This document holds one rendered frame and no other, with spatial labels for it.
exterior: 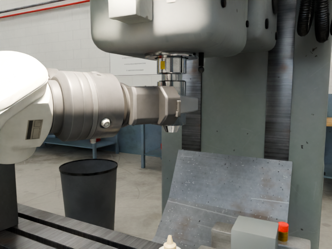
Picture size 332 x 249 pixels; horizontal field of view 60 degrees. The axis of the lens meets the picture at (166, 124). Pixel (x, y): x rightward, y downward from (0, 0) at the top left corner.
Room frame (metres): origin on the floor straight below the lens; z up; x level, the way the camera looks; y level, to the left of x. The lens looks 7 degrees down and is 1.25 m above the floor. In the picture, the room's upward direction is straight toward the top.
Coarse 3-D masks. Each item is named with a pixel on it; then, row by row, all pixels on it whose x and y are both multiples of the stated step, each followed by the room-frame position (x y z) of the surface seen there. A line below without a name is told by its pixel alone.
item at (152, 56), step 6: (144, 54) 0.46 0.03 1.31; (150, 54) 0.44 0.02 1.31; (156, 54) 0.43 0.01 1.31; (162, 54) 0.42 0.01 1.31; (168, 54) 0.42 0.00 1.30; (174, 54) 0.42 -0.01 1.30; (180, 54) 0.42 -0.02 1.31; (186, 54) 0.43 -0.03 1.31; (192, 54) 0.43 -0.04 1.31; (198, 54) 0.45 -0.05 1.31; (156, 60) 0.50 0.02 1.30
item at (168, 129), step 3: (162, 126) 0.46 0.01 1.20; (165, 126) 0.45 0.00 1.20; (168, 126) 0.45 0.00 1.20; (171, 126) 0.45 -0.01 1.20; (174, 126) 0.45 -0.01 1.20; (177, 126) 0.45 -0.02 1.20; (180, 126) 0.46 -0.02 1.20; (165, 129) 0.46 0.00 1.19; (168, 129) 0.45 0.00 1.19; (171, 129) 0.45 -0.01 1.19; (174, 129) 0.45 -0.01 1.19; (177, 129) 0.46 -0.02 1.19
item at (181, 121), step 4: (176, 88) 0.44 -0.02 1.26; (180, 88) 0.45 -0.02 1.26; (184, 88) 0.45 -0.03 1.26; (180, 92) 0.45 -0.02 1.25; (184, 92) 0.45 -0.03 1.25; (184, 116) 0.45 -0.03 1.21; (176, 120) 0.44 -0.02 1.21; (180, 120) 0.45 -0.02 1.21; (184, 120) 0.45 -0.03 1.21; (172, 124) 0.44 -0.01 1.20; (176, 124) 0.44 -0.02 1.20; (180, 124) 0.45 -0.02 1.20; (184, 124) 0.46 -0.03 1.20
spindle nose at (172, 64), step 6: (162, 60) 0.45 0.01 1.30; (168, 60) 0.44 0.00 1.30; (174, 60) 0.44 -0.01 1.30; (180, 60) 0.45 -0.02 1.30; (186, 60) 0.46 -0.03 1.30; (168, 66) 0.44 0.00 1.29; (174, 66) 0.44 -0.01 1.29; (180, 66) 0.45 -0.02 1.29; (186, 66) 0.46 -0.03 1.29; (162, 72) 0.45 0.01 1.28; (168, 72) 0.44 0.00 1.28; (174, 72) 0.44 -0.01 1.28; (180, 72) 0.45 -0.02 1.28
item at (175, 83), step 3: (159, 81) 0.45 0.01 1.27; (162, 81) 0.45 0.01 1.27; (165, 81) 0.44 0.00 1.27; (168, 81) 0.44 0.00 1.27; (171, 81) 0.44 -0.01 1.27; (174, 81) 0.44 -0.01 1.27; (177, 81) 0.44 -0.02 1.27; (180, 81) 0.45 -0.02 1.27; (183, 81) 0.45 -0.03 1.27; (159, 84) 0.45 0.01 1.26; (162, 84) 0.45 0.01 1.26; (165, 84) 0.44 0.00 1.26; (168, 84) 0.44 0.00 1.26; (171, 84) 0.44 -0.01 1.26; (174, 84) 0.44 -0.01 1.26; (177, 84) 0.44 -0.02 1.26; (180, 84) 0.45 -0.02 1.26; (183, 84) 0.45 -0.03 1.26
